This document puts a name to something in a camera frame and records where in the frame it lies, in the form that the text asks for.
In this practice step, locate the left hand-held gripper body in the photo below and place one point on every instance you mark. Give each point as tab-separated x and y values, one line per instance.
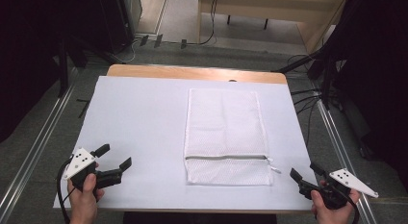
80	163

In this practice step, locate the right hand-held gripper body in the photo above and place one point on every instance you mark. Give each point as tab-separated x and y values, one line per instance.
340	185

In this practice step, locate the person's right hand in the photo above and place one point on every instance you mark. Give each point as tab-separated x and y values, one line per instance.
333	214

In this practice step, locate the person's left hand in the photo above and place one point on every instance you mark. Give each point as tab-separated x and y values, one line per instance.
84	201

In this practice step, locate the white table mat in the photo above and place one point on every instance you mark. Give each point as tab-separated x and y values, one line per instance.
141	128

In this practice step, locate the white mesh laundry bag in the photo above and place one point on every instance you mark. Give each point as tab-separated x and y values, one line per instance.
226	134

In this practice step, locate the black metal stand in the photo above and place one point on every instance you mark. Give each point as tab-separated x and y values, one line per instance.
325	76
64	67

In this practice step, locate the wooden table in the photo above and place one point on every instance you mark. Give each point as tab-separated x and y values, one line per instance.
192	72

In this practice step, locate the black curtain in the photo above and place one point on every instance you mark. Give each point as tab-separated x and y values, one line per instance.
25	57
378	73

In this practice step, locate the black equipment cabinet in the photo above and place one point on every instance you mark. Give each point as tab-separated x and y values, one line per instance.
118	19

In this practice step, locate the light wooden bench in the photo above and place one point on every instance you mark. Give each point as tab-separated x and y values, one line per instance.
272	9

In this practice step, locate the metal floor rail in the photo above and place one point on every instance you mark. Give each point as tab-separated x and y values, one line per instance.
340	153
35	147

